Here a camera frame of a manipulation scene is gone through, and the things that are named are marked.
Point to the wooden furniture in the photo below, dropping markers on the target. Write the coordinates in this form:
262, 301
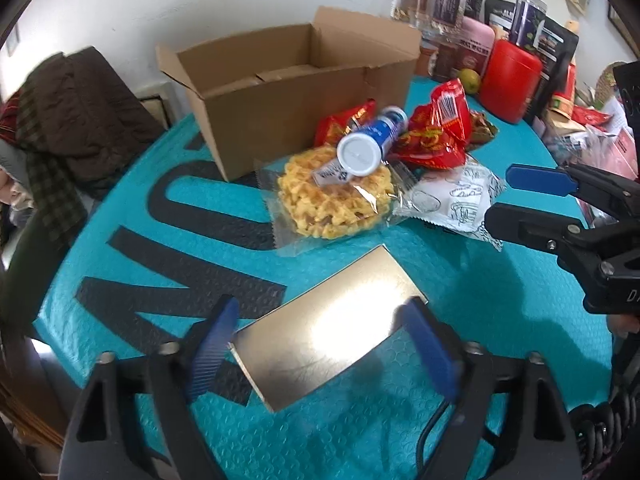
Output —
25, 400

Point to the waffle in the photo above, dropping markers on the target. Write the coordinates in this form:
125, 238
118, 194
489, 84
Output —
320, 210

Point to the brown quilted jacket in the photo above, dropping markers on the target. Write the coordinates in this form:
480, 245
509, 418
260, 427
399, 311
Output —
90, 120

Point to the brown cardboard box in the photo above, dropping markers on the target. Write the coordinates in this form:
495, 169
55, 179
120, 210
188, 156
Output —
280, 125

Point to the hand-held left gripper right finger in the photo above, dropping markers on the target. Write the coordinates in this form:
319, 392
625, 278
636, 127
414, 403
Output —
432, 355

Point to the white printed snack packet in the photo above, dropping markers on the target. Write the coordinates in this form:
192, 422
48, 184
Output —
460, 200

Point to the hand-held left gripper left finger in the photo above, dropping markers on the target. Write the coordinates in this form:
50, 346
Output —
215, 350

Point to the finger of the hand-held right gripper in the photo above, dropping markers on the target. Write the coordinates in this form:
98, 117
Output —
525, 230
537, 179

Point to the dark green cloth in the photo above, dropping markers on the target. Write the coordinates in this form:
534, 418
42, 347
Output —
30, 270

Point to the person's right hand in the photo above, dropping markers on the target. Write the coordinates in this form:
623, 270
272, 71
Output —
625, 327

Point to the pink box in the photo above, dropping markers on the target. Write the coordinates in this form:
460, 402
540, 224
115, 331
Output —
625, 155

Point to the large red snack packet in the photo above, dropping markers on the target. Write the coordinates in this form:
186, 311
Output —
440, 135

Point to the blue white tube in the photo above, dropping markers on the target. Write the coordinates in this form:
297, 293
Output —
370, 140

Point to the red canister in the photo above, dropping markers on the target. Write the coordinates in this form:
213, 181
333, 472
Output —
510, 80

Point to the shiny gold card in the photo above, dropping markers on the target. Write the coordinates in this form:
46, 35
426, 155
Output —
320, 330

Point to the clear jar dark label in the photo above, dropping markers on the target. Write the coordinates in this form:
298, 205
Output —
450, 5

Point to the small clear nut jar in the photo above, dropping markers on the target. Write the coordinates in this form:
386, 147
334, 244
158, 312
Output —
400, 2

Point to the small red snack packet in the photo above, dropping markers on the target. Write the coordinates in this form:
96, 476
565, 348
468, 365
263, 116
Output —
332, 127

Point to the green red snack packet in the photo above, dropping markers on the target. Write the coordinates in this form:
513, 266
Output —
482, 127

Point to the large black pouch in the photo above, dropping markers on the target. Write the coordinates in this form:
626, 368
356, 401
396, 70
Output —
557, 60

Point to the plaid scarf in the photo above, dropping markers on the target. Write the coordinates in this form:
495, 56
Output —
50, 180

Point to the green round fruit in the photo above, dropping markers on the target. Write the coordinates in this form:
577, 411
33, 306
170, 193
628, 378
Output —
470, 80

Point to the teal bubble mat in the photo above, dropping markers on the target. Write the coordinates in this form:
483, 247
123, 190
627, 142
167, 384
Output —
450, 285

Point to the red knit cloth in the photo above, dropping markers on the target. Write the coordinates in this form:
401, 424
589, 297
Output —
7, 115

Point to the small black pouch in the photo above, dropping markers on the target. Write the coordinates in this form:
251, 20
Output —
500, 12

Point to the small wall frame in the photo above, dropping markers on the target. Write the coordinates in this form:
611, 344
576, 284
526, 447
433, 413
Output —
12, 40

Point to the pink canister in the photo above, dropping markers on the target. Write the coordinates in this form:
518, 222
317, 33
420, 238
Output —
472, 42

